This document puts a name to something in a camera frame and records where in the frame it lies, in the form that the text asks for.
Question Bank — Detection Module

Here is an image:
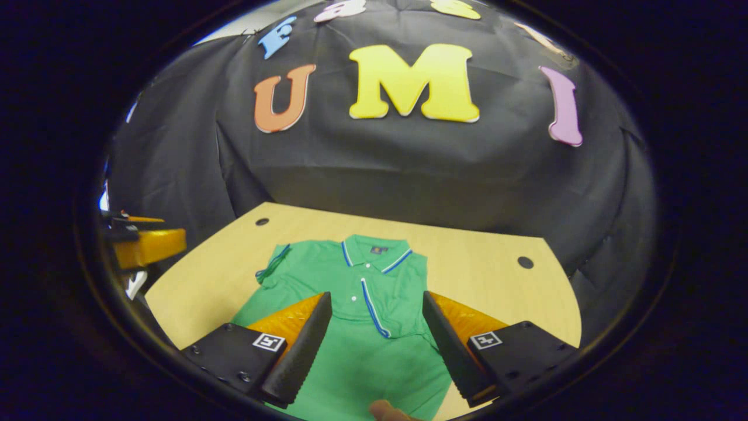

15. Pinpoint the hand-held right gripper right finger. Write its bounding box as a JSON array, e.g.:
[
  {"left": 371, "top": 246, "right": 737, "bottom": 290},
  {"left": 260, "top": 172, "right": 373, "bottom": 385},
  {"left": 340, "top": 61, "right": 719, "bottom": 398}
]
[{"left": 422, "top": 291, "right": 579, "bottom": 409}]

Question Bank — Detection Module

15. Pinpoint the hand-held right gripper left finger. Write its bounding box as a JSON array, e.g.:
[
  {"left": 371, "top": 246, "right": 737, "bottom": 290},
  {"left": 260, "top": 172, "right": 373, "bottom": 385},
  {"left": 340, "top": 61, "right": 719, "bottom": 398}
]
[{"left": 180, "top": 291, "right": 333, "bottom": 410}]

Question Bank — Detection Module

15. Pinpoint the green T-shirt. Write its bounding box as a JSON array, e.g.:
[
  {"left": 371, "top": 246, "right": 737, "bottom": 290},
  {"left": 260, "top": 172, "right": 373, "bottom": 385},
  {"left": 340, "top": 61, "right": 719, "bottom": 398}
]
[{"left": 231, "top": 234, "right": 453, "bottom": 421}]

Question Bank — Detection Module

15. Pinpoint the black backdrop cloth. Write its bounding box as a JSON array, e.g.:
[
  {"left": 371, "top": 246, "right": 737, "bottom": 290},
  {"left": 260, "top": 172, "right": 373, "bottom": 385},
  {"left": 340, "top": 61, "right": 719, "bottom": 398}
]
[{"left": 108, "top": 0, "right": 658, "bottom": 346}]

